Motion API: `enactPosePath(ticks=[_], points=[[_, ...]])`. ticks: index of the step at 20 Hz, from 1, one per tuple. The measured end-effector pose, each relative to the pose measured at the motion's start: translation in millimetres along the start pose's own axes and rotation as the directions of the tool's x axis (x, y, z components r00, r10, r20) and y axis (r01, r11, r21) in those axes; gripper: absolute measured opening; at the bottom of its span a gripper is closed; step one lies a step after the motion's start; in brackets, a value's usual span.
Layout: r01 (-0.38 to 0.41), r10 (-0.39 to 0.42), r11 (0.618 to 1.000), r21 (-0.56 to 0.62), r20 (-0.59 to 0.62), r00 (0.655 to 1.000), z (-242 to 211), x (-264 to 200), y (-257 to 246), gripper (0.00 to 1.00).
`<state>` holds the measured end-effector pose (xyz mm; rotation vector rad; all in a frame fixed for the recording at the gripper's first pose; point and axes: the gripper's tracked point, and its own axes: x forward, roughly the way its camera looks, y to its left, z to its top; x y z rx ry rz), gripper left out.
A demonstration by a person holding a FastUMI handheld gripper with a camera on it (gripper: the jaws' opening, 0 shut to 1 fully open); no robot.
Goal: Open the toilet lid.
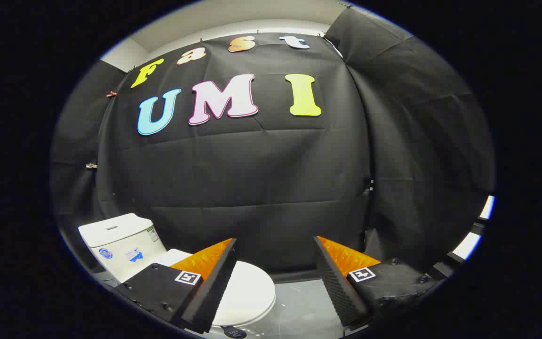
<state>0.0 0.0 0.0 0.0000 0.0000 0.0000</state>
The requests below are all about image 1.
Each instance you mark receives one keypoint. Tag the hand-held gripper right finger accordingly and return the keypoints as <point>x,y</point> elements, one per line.
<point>334,287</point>

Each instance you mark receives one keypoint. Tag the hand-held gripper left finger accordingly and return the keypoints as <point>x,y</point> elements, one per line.
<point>219,282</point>

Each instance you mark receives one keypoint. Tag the white toilet lid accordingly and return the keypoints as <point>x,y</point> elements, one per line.
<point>247,292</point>

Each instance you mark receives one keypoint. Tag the white ceramic toilet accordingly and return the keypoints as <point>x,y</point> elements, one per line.
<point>120,235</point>

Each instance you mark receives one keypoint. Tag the black backdrop cloth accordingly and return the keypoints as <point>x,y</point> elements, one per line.
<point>252,165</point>

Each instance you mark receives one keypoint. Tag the white black striped panel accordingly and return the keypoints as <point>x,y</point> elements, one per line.
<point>487,207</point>

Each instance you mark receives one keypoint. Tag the small silver clip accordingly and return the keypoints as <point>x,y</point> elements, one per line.
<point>91,165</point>

